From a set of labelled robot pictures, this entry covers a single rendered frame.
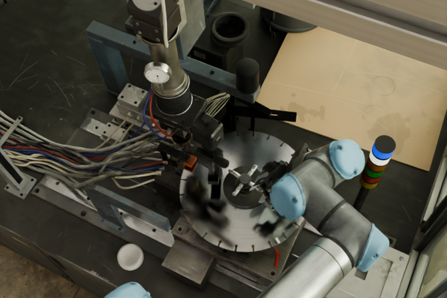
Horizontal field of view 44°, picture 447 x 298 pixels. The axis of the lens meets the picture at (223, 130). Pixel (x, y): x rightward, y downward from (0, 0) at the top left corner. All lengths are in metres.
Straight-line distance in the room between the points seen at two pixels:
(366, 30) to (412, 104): 1.54
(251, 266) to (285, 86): 0.63
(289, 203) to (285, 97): 0.80
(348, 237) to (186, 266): 0.60
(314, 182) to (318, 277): 0.17
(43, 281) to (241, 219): 1.26
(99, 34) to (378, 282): 0.97
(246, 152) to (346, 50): 0.62
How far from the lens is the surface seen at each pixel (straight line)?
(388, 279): 1.40
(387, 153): 1.23
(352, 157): 1.06
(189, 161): 1.40
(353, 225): 0.98
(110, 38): 1.56
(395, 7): 0.26
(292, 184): 0.99
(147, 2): 0.90
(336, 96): 1.77
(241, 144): 1.44
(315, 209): 0.99
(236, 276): 1.51
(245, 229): 1.34
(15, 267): 2.50
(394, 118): 1.77
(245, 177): 1.34
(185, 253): 1.47
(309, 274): 0.93
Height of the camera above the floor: 2.22
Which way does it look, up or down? 60 degrees down
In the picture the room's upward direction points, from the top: 5 degrees counter-clockwise
